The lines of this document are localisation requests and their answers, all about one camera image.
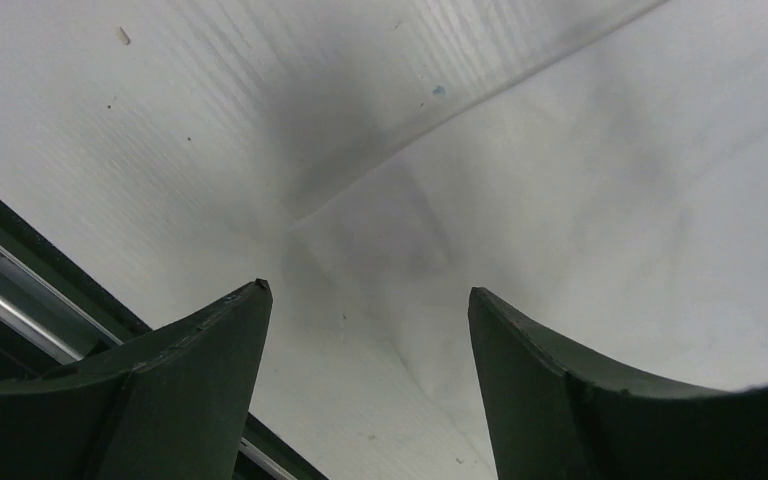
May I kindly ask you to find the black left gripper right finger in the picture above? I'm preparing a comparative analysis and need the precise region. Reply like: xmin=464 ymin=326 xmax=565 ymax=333
xmin=468 ymin=287 xmax=768 ymax=479

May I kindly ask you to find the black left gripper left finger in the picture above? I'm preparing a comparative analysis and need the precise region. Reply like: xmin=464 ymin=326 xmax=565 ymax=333
xmin=0 ymin=279 xmax=272 ymax=479

